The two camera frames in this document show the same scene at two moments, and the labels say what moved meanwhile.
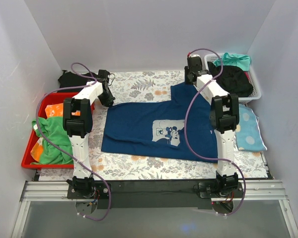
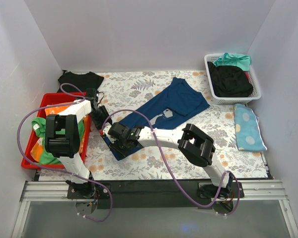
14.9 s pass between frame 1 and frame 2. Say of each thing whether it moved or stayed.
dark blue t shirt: moved
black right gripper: moved
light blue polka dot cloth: stayed
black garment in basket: stayed
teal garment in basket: stayed
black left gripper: moved
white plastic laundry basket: stayed
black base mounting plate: stayed
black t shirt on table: stayed
